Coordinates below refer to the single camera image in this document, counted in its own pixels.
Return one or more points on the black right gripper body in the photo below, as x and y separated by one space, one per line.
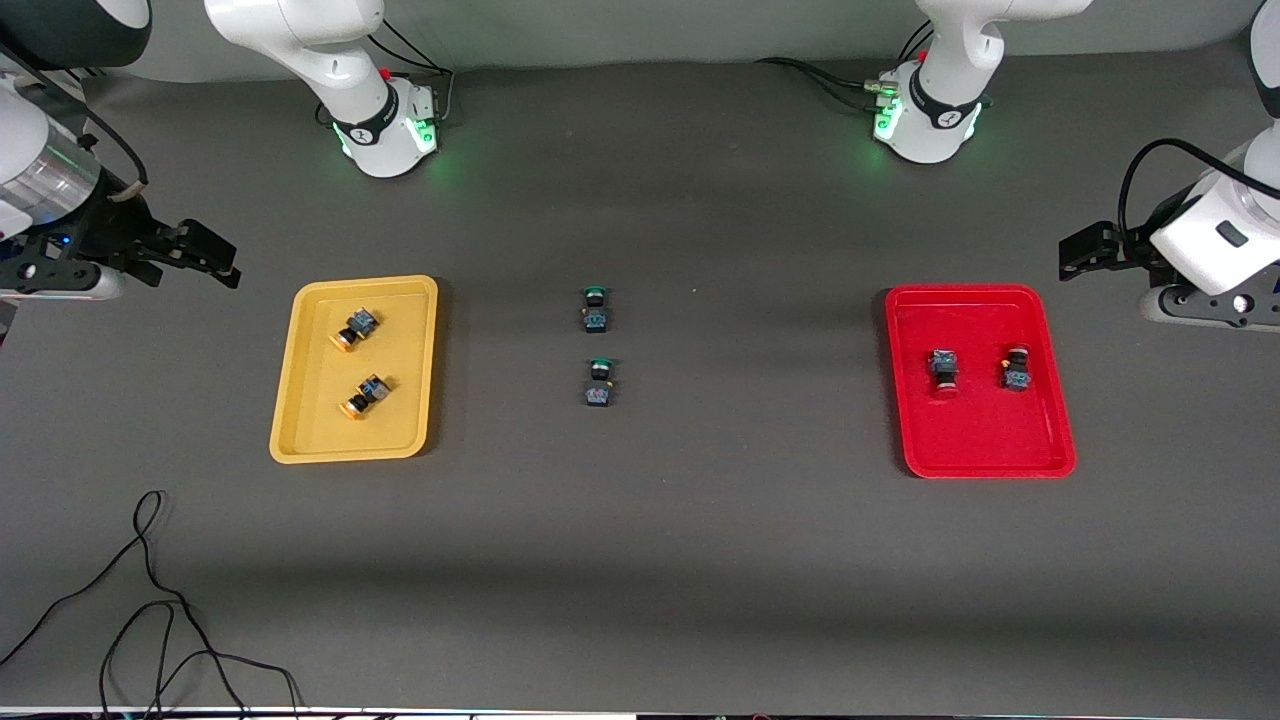
112 232

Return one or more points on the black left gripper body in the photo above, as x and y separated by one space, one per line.
1137 249

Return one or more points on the red push button switch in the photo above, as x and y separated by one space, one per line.
943 372
1018 370

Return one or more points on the yellow plastic tray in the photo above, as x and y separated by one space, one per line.
355 440

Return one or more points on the green push button switch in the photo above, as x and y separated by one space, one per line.
599 383
596 308

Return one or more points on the red plastic tray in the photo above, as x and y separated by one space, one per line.
978 430

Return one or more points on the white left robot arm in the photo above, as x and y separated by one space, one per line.
940 110

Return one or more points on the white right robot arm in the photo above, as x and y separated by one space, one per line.
370 110

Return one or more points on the yellow push button switch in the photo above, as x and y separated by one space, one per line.
365 397
355 330

